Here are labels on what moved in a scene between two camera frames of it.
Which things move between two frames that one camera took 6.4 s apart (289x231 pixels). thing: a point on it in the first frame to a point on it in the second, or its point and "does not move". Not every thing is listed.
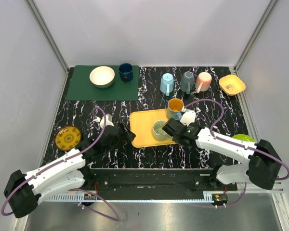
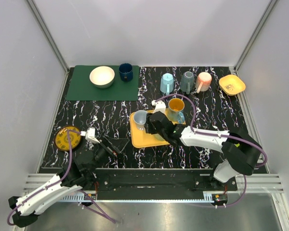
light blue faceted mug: [167, 83] does not move
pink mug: [203, 82] does not move
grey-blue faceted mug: [187, 82] does not move
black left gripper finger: [131, 136] to [120, 148]
